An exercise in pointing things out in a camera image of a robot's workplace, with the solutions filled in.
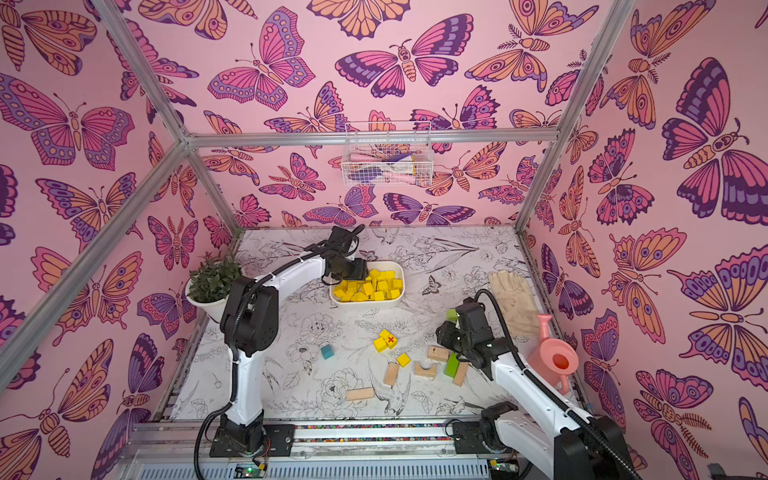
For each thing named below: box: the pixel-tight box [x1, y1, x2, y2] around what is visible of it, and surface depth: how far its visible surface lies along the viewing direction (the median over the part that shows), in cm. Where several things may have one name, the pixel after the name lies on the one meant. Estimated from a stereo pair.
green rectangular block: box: [445, 352, 460, 379], surface depth 87 cm
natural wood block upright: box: [384, 362, 399, 386], surface depth 87 cm
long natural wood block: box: [347, 388, 375, 401], surface depth 83 cm
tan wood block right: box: [454, 362, 469, 387], surface depth 85 cm
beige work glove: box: [489, 270, 540, 337], surface depth 102 cm
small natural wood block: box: [427, 345, 449, 362], surface depth 87 cm
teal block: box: [320, 344, 335, 360], surface depth 89 cm
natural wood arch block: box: [414, 362, 437, 377], surface depth 85 cm
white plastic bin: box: [329, 261, 405, 307], surface depth 97 cm
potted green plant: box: [185, 251, 241, 324], surface depth 86 cm
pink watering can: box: [528, 314, 579, 395], surface depth 78 cm
